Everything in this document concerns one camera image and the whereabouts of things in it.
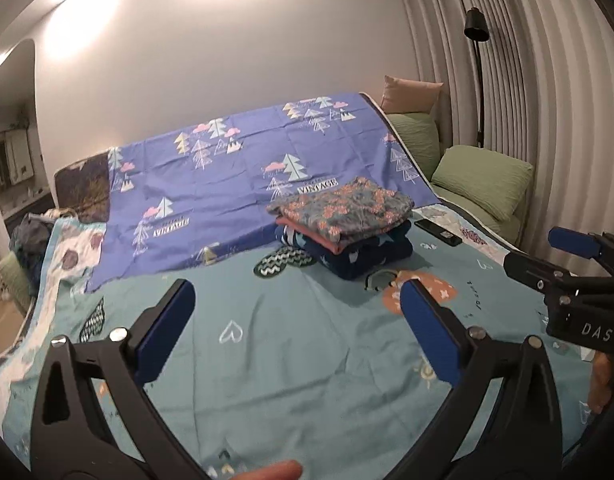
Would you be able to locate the floral teal orange garment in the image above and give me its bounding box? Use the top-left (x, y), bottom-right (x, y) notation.
top-left (267, 177), bottom-right (414, 245)

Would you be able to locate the pile of dark clothes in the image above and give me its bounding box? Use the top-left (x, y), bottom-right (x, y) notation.
top-left (9, 208), bottom-right (61, 297)

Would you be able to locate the person's right hand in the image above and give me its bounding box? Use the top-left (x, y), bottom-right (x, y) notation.
top-left (588, 352), bottom-right (613, 414)

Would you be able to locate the person's left hand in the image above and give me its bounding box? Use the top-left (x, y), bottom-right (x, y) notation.
top-left (233, 460), bottom-right (303, 480)

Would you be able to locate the green pillow near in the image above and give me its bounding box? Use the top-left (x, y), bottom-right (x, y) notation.
top-left (432, 145), bottom-right (534, 222)

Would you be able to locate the green pillow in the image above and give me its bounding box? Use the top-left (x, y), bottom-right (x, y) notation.
top-left (387, 113), bottom-right (441, 180)
top-left (432, 145), bottom-right (534, 222)

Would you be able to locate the black remote control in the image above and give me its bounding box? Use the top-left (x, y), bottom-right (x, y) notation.
top-left (414, 219), bottom-right (462, 247)

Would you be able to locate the folded navy star garment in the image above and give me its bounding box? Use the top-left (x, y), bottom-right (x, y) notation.
top-left (275, 220), bottom-right (413, 281)

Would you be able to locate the green pillow far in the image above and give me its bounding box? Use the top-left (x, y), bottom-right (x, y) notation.
top-left (387, 113), bottom-right (441, 180)

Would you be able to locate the folded pink garment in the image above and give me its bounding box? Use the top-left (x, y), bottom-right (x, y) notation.
top-left (275, 217), bottom-right (348, 255)

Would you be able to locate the teal cartoon bedspread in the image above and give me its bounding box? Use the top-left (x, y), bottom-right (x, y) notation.
top-left (0, 205), bottom-right (591, 479)

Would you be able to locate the pink cushion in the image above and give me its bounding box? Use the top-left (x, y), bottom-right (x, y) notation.
top-left (381, 75), bottom-right (444, 114)

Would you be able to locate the black floor lamp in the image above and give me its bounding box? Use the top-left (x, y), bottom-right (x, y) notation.
top-left (464, 6), bottom-right (490, 148)

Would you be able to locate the dark patterned pillow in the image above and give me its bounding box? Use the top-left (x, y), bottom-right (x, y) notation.
top-left (54, 152), bottom-right (110, 223)

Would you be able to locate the blue tree print sheet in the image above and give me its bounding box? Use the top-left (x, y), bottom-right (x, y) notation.
top-left (87, 93), bottom-right (439, 292)

